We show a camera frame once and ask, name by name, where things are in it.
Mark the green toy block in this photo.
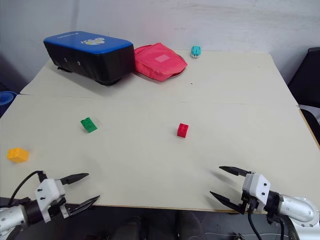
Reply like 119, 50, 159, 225
79, 116, 99, 134

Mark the red toy block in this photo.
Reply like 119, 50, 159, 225
176, 122, 190, 139

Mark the small teal toy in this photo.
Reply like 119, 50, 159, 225
190, 45, 202, 59

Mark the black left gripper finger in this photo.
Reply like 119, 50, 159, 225
59, 172, 90, 186
64, 195, 101, 218

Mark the blue and black padded case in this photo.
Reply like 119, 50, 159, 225
42, 30, 135, 87

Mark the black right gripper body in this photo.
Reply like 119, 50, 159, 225
240, 190, 259, 215

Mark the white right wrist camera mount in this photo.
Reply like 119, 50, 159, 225
241, 172, 272, 214

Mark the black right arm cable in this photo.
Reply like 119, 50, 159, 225
247, 198, 263, 240

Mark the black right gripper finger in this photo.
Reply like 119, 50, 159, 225
218, 165, 253, 178
209, 191, 245, 215

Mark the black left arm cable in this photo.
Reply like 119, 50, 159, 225
6, 170, 48, 204

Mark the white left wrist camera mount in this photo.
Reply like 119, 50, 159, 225
34, 178, 67, 223

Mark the black chair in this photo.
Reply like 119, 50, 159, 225
286, 46, 320, 152

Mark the blue rolled mat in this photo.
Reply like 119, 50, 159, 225
0, 90, 19, 119

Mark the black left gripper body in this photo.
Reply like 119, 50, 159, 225
48, 196, 69, 221

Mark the yellow toy block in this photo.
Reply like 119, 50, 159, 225
5, 147, 30, 164

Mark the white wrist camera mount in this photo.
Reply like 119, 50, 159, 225
241, 172, 272, 214
34, 178, 67, 223

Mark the pink fabric bag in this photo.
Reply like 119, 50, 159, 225
133, 42, 189, 83

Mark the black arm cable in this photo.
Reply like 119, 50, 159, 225
247, 198, 263, 240
6, 170, 48, 204

